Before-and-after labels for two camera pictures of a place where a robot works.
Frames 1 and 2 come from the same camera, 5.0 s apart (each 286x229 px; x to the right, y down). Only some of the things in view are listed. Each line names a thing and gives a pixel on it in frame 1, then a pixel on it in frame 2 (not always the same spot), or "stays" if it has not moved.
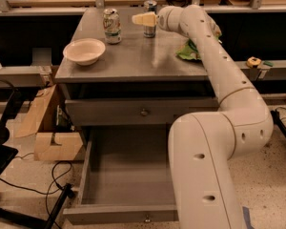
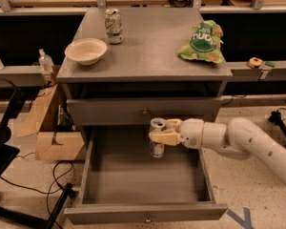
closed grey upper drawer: x=135 y=112 stays
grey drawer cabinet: x=115 y=72 stays
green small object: x=268 y=63 stays
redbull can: x=150 y=31 to x=156 y=149
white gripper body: x=162 y=20 to x=193 y=132
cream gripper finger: x=147 y=18 to x=170 y=137
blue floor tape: x=247 y=218 stays
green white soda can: x=112 y=26 stays
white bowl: x=85 y=52 stays
